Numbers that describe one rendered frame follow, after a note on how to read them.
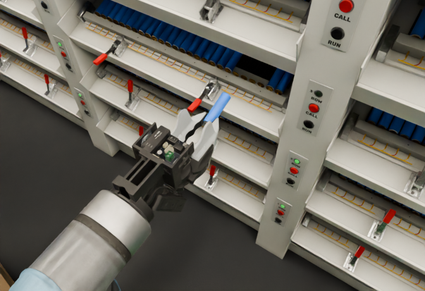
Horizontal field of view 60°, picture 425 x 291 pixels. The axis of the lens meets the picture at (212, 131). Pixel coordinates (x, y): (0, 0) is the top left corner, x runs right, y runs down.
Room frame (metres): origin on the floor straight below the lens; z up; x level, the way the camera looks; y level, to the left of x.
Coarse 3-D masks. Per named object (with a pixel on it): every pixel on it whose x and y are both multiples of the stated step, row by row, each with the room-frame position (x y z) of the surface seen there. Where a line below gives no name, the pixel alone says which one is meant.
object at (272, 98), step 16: (96, 16) 0.80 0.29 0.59; (96, 32) 0.77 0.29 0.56; (112, 32) 0.76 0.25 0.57; (128, 32) 0.74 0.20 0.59; (160, 48) 0.68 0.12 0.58; (192, 64) 0.62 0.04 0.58; (208, 64) 0.62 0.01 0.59; (224, 80) 0.58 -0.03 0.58; (240, 80) 0.57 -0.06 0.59; (256, 96) 0.54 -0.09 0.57; (272, 96) 0.52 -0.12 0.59
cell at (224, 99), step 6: (222, 96) 0.45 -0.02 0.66; (228, 96) 0.45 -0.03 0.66; (216, 102) 0.44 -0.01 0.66; (222, 102) 0.44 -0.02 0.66; (216, 108) 0.43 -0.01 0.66; (222, 108) 0.43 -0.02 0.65; (210, 114) 0.42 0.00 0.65; (216, 114) 0.42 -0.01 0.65; (204, 120) 0.41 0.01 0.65; (210, 120) 0.40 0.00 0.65
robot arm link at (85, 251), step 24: (72, 240) 0.17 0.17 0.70; (96, 240) 0.17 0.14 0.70; (48, 264) 0.15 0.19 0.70; (72, 264) 0.15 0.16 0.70; (96, 264) 0.15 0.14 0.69; (120, 264) 0.16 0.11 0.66; (24, 288) 0.12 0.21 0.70; (48, 288) 0.12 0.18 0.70; (72, 288) 0.12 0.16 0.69; (96, 288) 0.13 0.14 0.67
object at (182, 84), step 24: (96, 0) 0.88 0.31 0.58; (72, 24) 0.80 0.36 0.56; (96, 48) 0.73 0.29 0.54; (144, 72) 0.65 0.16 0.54; (168, 72) 0.64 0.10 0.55; (192, 72) 0.63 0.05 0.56; (240, 72) 0.61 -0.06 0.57; (192, 96) 0.57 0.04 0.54; (216, 96) 0.56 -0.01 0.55; (240, 96) 0.55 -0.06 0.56; (288, 96) 0.52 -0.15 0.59; (240, 120) 0.51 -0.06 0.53; (264, 120) 0.49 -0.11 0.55
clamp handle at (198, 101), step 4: (208, 88) 0.56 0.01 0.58; (204, 92) 0.55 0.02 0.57; (208, 92) 0.55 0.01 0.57; (200, 96) 0.54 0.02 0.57; (204, 96) 0.54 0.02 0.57; (196, 100) 0.53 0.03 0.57; (200, 100) 0.53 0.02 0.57; (192, 104) 0.52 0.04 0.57; (196, 104) 0.52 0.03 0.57; (188, 108) 0.51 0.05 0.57; (192, 108) 0.51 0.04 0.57; (192, 112) 0.50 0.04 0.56
